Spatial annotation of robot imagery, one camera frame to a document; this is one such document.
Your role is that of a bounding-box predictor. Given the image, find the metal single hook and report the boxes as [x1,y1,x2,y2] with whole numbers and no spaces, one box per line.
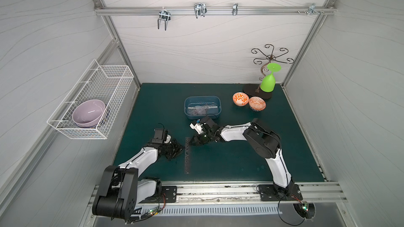
[232,3,238,16]

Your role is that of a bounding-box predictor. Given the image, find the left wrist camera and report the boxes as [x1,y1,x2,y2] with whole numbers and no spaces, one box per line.
[151,123,171,144]

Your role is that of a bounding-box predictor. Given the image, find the green plastic goblet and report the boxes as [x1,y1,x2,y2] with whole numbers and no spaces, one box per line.
[260,63,282,92]

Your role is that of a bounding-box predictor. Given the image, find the blue plastic storage box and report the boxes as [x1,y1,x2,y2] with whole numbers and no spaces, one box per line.
[184,96,222,120]

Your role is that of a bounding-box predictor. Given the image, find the orange patterned bowl right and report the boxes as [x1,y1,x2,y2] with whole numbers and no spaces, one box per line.
[249,96,266,111]

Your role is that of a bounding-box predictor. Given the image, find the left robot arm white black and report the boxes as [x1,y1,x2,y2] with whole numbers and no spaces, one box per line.
[92,139,183,221]

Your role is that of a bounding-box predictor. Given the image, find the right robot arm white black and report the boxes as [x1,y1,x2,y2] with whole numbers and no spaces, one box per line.
[190,116,295,198]

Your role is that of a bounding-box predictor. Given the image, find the metal double hook centre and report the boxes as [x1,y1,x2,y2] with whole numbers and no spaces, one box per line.
[194,3,207,18]

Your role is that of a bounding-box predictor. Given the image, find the blue semicircle protractor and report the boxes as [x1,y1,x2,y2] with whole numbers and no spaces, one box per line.
[190,109,206,116]

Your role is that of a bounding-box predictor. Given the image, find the metal double hook left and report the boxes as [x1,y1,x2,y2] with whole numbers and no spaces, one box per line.
[157,9,171,30]

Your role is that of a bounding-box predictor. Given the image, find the dark straight stencil ruler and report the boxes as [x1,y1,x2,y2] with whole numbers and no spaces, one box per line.
[184,137,191,174]

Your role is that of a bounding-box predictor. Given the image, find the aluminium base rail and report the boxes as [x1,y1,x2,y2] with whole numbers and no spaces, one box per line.
[87,181,348,208]

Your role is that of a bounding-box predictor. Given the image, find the long thin clear ruler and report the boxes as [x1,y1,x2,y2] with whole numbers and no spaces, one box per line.
[187,105,219,110]

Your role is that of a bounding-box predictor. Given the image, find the white slotted cable duct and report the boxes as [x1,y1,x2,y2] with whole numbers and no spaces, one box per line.
[134,204,283,218]

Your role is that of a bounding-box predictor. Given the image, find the orange patterned bowl left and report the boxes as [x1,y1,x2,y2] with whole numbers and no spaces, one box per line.
[233,92,249,107]

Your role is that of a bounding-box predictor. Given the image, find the white wire basket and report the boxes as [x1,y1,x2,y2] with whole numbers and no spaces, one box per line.
[47,60,134,140]

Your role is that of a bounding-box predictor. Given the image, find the purple bowl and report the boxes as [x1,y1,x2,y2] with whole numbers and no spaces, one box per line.
[72,99,106,128]

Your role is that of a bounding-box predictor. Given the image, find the black metal cup stand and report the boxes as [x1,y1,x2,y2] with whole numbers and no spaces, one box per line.
[243,44,295,100]

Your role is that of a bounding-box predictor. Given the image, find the green table mat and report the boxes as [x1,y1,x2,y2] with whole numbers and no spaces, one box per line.
[114,83,324,182]

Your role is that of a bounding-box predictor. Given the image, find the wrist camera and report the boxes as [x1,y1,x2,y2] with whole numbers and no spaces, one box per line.
[151,123,171,144]
[189,116,219,135]

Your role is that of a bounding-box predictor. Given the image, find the aluminium top rail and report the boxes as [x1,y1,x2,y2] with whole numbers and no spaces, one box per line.
[95,6,337,17]

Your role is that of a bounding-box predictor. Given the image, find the clear stencil template ruler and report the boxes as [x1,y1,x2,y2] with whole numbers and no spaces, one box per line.
[187,104,218,116]

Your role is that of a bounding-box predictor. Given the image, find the metal hook right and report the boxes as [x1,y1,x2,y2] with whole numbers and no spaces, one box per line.
[297,3,325,16]

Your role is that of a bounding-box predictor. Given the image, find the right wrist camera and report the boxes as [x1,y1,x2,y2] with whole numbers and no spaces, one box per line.
[189,116,219,135]

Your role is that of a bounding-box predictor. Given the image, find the orange patterned bowl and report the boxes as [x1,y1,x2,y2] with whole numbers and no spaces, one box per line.
[233,92,249,107]
[249,96,266,111]

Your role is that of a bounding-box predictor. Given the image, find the metal double hook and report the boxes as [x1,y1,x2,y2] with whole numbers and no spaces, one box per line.
[194,3,207,18]
[157,9,171,30]

